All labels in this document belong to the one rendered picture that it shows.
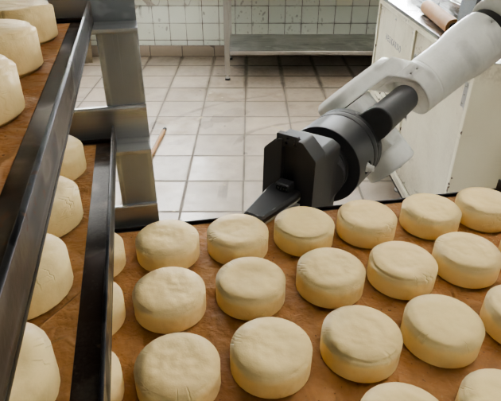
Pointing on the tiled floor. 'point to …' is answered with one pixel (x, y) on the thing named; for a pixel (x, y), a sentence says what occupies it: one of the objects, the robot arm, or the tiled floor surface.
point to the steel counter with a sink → (290, 43)
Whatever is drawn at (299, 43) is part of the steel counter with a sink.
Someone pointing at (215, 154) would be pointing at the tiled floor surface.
